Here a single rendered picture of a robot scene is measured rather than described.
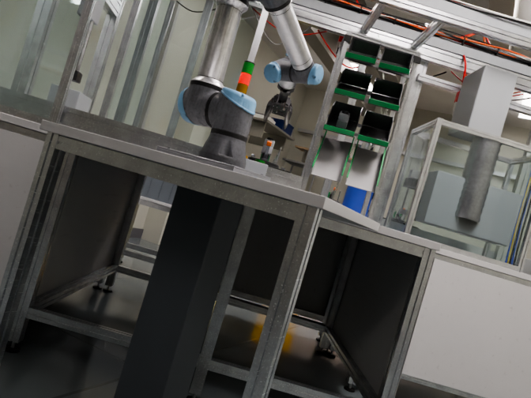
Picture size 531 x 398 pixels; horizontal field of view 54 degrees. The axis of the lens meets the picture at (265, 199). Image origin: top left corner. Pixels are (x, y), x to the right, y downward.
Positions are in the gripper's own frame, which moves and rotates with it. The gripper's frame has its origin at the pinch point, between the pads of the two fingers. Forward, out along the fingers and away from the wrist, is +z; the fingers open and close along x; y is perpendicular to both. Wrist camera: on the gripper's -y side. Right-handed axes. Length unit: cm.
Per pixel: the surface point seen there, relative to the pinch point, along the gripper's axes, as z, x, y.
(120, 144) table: -31, -39, 84
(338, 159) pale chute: 4.9, 30.9, 5.7
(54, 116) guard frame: 5, -83, 33
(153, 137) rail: 5, -45, 28
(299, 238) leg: -37, 13, 106
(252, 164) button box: -0.1, -4.0, 33.6
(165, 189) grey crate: 154, -67, -110
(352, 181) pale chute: 6.6, 37.9, 15.8
